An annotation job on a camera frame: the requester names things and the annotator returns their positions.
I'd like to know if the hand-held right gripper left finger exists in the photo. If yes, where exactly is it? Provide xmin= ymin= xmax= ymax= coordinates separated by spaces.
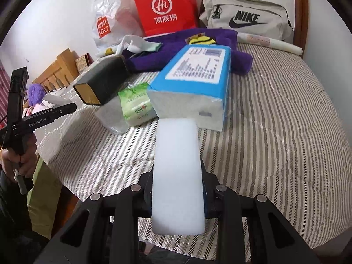
xmin=34 ymin=168 xmax=154 ymax=264

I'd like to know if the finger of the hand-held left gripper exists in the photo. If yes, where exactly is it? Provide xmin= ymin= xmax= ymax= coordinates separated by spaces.
xmin=46 ymin=102 xmax=78 ymax=120

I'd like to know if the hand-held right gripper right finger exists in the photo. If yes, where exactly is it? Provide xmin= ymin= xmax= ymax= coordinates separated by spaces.
xmin=200 ymin=158 xmax=321 ymax=264

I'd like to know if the white foam block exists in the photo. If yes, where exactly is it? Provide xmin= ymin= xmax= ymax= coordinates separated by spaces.
xmin=151 ymin=117 xmax=206 ymax=236

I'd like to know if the blue tissue pack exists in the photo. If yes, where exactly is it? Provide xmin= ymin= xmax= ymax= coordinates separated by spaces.
xmin=146 ymin=45 xmax=232 ymax=133

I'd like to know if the person's left forearm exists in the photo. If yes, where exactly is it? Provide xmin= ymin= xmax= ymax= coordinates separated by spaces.
xmin=0 ymin=170 xmax=35 ymax=242

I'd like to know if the person's left hand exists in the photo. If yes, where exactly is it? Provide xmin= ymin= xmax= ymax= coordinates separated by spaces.
xmin=1 ymin=134 xmax=38 ymax=182

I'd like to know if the purple plush toy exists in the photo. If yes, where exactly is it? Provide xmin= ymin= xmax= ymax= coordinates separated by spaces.
xmin=27 ymin=84 xmax=46 ymax=107

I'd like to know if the red striped cloth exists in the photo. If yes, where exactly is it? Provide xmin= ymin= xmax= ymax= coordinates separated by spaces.
xmin=0 ymin=60 xmax=13 ymax=111

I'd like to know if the wooden headboard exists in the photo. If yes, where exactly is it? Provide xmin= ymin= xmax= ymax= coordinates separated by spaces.
xmin=32 ymin=48 xmax=81 ymax=93

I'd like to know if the patterned box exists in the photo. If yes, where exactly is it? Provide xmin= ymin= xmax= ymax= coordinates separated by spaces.
xmin=74 ymin=53 xmax=93 ymax=75

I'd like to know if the clear plastic bag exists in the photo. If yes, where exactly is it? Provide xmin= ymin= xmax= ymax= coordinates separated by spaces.
xmin=95 ymin=103 xmax=130 ymax=135

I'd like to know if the dark green box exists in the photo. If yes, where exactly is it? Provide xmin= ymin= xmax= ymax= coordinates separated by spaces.
xmin=73 ymin=55 xmax=130 ymax=106

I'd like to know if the green tissue pack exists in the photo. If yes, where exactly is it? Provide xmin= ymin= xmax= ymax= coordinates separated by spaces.
xmin=118 ymin=82 xmax=159 ymax=127

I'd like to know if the striped bed mattress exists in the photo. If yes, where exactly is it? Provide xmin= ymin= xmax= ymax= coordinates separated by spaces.
xmin=37 ymin=42 xmax=343 ymax=264

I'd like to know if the white crumpled cloth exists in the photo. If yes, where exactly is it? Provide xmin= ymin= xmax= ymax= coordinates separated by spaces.
xmin=115 ymin=35 xmax=163 ymax=55

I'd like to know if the white plastic bag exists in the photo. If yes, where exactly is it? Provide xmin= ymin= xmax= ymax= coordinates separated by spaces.
xmin=92 ymin=0 xmax=145 ymax=51

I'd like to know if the purple plush towel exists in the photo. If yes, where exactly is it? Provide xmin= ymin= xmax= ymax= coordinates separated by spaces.
xmin=122 ymin=28 xmax=254 ymax=75

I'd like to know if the white printed paper roll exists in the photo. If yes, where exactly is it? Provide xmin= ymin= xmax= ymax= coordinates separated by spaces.
xmin=238 ymin=31 xmax=303 ymax=57

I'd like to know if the grey fabric bag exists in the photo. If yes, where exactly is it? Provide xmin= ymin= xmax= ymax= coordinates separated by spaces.
xmin=198 ymin=0 xmax=294 ymax=42

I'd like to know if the brown wooden frame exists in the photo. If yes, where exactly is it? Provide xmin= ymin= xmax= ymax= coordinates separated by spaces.
xmin=291 ymin=0 xmax=309 ymax=59

